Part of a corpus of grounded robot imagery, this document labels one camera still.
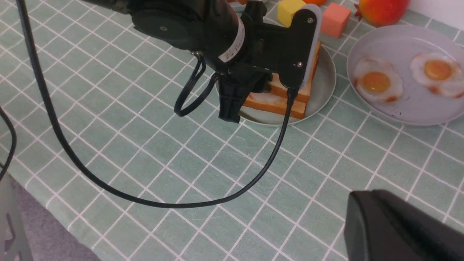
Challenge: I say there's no lower fried egg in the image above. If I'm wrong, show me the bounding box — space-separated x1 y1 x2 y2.
353 55 404 103

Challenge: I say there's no fried egg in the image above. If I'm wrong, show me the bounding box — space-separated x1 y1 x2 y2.
353 55 404 103
409 53 464 99

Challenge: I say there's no orange fruit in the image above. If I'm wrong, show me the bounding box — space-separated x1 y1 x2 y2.
303 0 327 6

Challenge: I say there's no red apple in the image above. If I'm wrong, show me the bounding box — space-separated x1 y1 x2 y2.
354 0 411 27

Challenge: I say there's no grey egg plate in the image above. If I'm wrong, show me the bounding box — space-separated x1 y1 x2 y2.
347 25 464 126

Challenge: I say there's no toast slice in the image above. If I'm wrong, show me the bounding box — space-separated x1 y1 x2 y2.
243 92 306 119
267 40 322 103

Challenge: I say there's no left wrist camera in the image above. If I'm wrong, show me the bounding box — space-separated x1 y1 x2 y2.
277 4 323 90

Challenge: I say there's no green checkered tablecloth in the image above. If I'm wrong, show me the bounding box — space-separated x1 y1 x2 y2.
0 0 463 261

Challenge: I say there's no right fried egg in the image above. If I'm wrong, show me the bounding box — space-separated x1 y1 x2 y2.
409 53 464 99

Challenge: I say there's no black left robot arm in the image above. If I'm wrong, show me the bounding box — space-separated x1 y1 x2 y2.
89 0 271 123

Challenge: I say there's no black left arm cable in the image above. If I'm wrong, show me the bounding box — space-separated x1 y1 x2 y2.
0 0 299 209

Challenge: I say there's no teal centre plate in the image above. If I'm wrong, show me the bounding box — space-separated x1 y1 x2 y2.
238 46 336 126

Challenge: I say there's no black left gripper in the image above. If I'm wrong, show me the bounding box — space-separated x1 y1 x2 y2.
218 2 273 124

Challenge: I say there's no yellow foam cube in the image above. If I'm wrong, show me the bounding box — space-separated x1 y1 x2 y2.
277 0 306 28

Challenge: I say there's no salmon foam cube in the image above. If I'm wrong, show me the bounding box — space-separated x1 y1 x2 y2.
320 3 351 38

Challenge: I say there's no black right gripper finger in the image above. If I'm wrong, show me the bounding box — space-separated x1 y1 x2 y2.
344 190 464 261

